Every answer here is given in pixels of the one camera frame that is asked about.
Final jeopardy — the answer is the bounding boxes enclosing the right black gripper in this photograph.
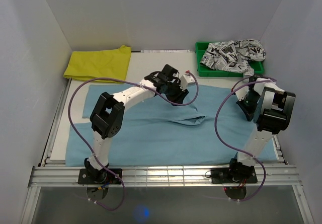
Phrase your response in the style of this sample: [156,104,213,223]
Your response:
[236,90,261,122]

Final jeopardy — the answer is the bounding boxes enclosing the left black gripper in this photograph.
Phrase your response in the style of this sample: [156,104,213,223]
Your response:
[164,79,188,107]

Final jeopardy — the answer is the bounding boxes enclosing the light blue trousers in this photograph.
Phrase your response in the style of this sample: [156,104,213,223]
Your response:
[65,83,277,167]

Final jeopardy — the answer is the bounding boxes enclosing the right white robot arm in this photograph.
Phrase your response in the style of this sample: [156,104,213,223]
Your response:
[227,75,296,183]

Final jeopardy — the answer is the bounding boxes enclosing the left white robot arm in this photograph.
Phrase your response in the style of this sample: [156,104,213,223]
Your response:
[85,64,195,184]

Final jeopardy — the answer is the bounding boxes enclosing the newspaper print trousers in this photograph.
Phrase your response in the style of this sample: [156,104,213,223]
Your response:
[200,39,266,77]

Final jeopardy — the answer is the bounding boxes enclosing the folded yellow trousers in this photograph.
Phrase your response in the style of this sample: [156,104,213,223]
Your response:
[63,45,131,81]

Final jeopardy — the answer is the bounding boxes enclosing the green plastic bin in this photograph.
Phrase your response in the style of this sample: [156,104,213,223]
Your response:
[195,41,265,78]

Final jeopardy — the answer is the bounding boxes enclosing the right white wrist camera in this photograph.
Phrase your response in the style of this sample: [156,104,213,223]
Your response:
[231,82,249,101]

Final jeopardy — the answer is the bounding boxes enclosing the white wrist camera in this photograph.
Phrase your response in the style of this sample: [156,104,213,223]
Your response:
[231,82,249,101]
[180,71,195,90]

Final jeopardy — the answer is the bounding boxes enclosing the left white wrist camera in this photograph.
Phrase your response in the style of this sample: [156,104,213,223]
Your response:
[180,71,195,90]

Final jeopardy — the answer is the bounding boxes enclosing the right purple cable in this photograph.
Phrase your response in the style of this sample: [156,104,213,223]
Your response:
[204,77,277,201]

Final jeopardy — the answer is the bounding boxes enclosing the purple cable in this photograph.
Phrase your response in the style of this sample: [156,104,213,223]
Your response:
[204,77,277,201]
[67,70,200,211]

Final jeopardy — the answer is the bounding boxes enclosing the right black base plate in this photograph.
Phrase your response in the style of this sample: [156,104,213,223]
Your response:
[210,167,258,184]

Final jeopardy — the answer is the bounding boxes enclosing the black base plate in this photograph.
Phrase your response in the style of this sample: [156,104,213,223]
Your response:
[210,167,258,184]
[77,169,122,185]

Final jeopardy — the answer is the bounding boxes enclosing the aluminium mounting rail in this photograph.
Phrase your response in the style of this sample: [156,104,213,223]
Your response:
[28,163,302,187]

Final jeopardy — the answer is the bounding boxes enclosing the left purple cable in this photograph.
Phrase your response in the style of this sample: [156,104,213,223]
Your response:
[67,70,200,211]

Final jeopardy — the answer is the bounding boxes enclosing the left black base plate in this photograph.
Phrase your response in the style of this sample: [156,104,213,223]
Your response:
[77,169,122,185]

